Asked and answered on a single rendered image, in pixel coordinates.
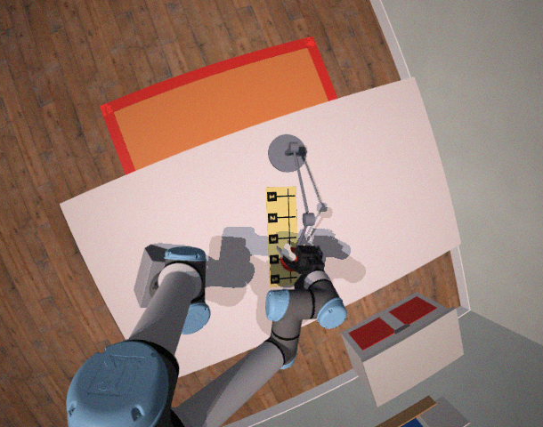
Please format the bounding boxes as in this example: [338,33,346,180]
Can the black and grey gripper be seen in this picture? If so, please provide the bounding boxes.
[276,243,325,282]

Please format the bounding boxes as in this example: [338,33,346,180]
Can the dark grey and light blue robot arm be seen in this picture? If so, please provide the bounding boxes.
[66,246,347,427]

